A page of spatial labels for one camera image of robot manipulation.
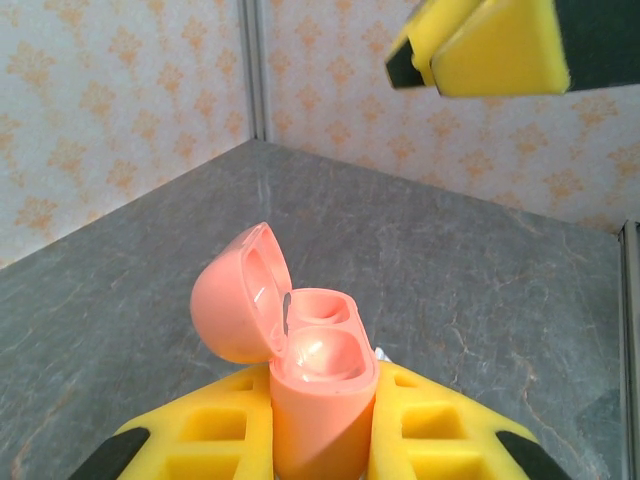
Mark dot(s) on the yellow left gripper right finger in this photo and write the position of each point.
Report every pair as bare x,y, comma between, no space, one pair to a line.
430,430

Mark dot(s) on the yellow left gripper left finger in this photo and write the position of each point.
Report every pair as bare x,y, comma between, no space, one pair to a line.
220,430

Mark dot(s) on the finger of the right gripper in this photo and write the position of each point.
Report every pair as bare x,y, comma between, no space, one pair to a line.
505,55
430,30

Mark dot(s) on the pink earbuds charging case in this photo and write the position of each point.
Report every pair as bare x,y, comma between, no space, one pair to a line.
320,415

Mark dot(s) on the aluminium frame corner post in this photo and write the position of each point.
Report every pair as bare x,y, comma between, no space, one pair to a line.
257,70

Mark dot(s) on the aluminium base extrusion rail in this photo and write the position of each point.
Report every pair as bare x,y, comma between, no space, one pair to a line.
631,350

